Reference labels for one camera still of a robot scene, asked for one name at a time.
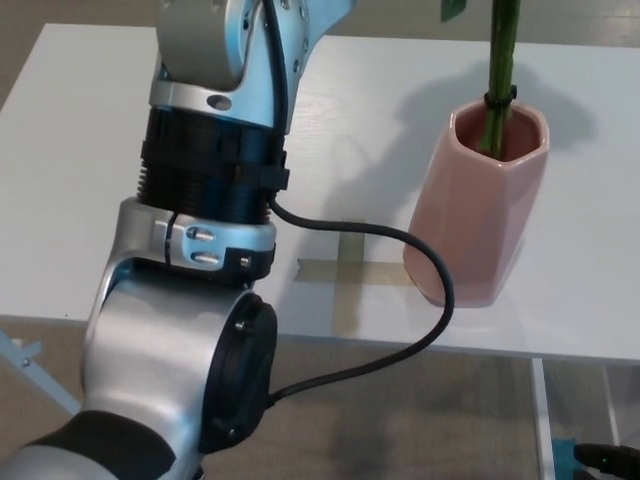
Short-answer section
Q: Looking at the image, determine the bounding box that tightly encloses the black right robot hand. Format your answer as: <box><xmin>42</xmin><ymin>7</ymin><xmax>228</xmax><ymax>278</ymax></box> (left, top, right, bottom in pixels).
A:
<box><xmin>572</xmin><ymin>442</ymin><xmax>640</xmax><ymax>480</ymax></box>

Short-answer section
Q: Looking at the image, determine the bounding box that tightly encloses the pink artificial rose bunch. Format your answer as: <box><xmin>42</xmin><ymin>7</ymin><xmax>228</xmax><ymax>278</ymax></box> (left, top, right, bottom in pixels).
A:
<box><xmin>439</xmin><ymin>0</ymin><xmax>521</xmax><ymax>162</ymax></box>

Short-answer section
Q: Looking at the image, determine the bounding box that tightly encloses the pink faceted ceramic vase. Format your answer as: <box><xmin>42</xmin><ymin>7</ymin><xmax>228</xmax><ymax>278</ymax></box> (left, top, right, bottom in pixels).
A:
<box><xmin>402</xmin><ymin>103</ymin><xmax>550</xmax><ymax>308</ymax></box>

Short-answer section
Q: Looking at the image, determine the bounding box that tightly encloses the teal floor patch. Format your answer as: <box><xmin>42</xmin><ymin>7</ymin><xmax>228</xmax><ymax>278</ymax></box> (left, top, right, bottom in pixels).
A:
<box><xmin>552</xmin><ymin>435</ymin><xmax>581</xmax><ymax>480</ymax></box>

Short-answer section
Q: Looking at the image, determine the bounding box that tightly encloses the white table leg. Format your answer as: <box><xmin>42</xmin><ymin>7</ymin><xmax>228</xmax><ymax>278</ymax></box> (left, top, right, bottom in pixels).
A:
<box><xmin>602</xmin><ymin>364</ymin><xmax>626</xmax><ymax>446</ymax></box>
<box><xmin>530</xmin><ymin>357</ymin><xmax>556</xmax><ymax>480</ymax></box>

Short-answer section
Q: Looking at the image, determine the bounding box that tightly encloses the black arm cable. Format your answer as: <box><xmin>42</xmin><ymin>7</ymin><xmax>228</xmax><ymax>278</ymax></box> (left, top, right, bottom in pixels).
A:
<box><xmin>257</xmin><ymin>0</ymin><xmax>456</xmax><ymax>406</ymax></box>

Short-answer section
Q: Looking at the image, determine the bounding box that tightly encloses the light blue metal frame bar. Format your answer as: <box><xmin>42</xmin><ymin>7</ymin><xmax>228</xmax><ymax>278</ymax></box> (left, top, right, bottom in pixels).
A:
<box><xmin>0</xmin><ymin>329</ymin><xmax>81</xmax><ymax>416</ymax></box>

